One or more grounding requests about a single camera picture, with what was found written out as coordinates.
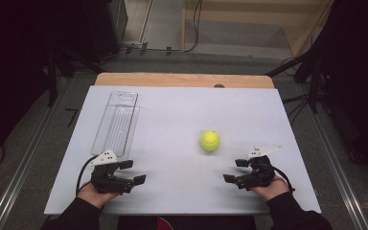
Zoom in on yellow tennis ball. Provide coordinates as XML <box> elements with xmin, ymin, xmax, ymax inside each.
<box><xmin>199</xmin><ymin>129</ymin><xmax>221</xmax><ymax>152</ymax></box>

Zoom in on black metal stand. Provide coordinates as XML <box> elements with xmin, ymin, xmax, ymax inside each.
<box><xmin>265</xmin><ymin>47</ymin><xmax>322</xmax><ymax>114</ymax></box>
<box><xmin>45</xmin><ymin>44</ymin><xmax>104</xmax><ymax>108</ymax></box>

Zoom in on metal floor rail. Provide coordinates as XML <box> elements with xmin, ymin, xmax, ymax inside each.
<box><xmin>0</xmin><ymin>78</ymin><xmax>71</xmax><ymax>230</ymax></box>
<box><xmin>298</xmin><ymin>85</ymin><xmax>368</xmax><ymax>230</ymax></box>

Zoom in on clear plastic container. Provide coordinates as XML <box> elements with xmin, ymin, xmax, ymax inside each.
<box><xmin>90</xmin><ymin>90</ymin><xmax>141</xmax><ymax>158</ymax></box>

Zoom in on wooden frame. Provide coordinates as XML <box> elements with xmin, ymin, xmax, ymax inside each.
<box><xmin>180</xmin><ymin>0</ymin><xmax>337</xmax><ymax>59</ymax></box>

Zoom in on left hand-held gripper cable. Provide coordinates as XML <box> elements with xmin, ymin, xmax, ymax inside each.
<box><xmin>75</xmin><ymin>155</ymin><xmax>98</xmax><ymax>196</ymax></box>

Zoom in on black floor cable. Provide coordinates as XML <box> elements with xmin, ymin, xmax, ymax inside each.
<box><xmin>108</xmin><ymin>0</ymin><xmax>204</xmax><ymax>60</ymax></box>

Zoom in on hand-held gripper cable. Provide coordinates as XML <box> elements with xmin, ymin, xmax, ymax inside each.
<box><xmin>272</xmin><ymin>166</ymin><xmax>296</xmax><ymax>193</ymax></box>
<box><xmin>75</xmin><ymin>155</ymin><xmax>98</xmax><ymax>196</ymax></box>

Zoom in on person's right hand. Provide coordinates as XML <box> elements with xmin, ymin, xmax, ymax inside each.
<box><xmin>251</xmin><ymin>174</ymin><xmax>290</xmax><ymax>202</ymax></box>

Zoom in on person's left hand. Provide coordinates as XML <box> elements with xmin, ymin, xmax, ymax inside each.
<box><xmin>76</xmin><ymin>180</ymin><xmax>123</xmax><ymax>210</ymax></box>

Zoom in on right hand-held gripper cable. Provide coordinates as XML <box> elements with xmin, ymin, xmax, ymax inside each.
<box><xmin>272</xmin><ymin>166</ymin><xmax>296</xmax><ymax>193</ymax></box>

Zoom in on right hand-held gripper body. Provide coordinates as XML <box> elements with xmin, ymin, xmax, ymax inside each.
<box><xmin>234</xmin><ymin>146</ymin><xmax>284</xmax><ymax>192</ymax></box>

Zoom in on black curtain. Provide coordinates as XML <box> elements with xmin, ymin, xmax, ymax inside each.
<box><xmin>0</xmin><ymin>0</ymin><xmax>128</xmax><ymax>162</ymax></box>
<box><xmin>310</xmin><ymin>0</ymin><xmax>368</xmax><ymax>172</ymax></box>

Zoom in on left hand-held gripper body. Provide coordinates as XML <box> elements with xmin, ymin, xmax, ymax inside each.
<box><xmin>89</xmin><ymin>149</ymin><xmax>135</xmax><ymax>195</ymax></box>

